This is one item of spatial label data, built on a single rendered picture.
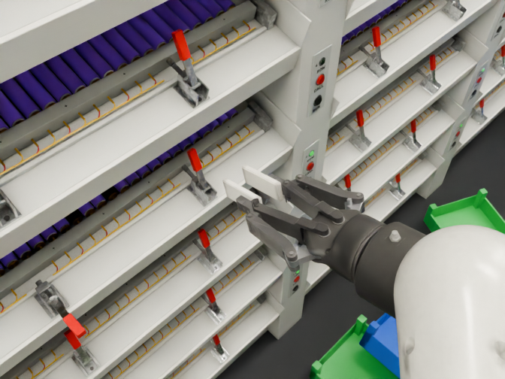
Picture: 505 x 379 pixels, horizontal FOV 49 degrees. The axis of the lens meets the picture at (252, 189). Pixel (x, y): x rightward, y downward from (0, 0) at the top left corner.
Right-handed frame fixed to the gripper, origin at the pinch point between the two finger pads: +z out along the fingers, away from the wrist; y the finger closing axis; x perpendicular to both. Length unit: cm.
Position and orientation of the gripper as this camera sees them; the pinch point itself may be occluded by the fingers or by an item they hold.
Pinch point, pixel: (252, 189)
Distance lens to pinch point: 74.1
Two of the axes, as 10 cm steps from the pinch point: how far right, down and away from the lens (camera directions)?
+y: 7.2, -5.4, 4.4
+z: -6.7, -3.7, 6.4
